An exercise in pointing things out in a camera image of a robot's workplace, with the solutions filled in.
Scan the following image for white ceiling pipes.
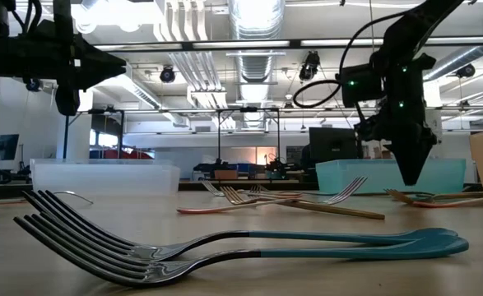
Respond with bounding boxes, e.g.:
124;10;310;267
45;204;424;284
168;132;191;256
154;0;230;110

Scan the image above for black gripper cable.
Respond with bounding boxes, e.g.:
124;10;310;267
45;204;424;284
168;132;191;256
10;0;44;35
292;11;407;110

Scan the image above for teal plastic bin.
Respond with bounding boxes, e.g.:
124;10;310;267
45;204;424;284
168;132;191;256
315;158;467;195

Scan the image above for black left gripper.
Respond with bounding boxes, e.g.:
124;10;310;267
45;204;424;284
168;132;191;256
39;0;127;117

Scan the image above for black computer monitor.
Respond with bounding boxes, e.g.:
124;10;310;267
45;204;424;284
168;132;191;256
309;126;360;164

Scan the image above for hanging thin cord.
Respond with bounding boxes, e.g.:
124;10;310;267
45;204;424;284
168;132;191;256
368;0;376;53

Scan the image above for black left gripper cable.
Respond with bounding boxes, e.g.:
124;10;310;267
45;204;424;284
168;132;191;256
10;0;44;35

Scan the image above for gold fork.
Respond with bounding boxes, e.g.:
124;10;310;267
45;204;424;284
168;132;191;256
383;187;483;206
219;185;386;220

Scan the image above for small tilted monitor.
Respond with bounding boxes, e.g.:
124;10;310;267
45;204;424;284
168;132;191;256
0;133;21;162

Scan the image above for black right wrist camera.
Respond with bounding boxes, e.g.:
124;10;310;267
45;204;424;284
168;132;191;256
339;61;386;109

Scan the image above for black background frame rig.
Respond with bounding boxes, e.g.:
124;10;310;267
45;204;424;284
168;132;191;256
216;107;282;165
62;107;126;162

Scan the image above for clear plastic bin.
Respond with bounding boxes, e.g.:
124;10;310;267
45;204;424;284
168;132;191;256
30;158;181;197

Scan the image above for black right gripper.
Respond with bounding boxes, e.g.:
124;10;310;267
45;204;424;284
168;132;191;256
354;53;439;187

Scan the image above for silver round ventilation duct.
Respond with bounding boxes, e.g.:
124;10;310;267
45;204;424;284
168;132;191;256
227;0;287;129

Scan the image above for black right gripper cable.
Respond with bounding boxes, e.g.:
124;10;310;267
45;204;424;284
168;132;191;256
292;11;407;110

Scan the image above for overhead light bar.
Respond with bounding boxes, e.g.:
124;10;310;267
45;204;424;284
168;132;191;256
92;38;483;52

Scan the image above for small orange background bin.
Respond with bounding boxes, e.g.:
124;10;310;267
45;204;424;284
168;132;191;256
214;169;239;181

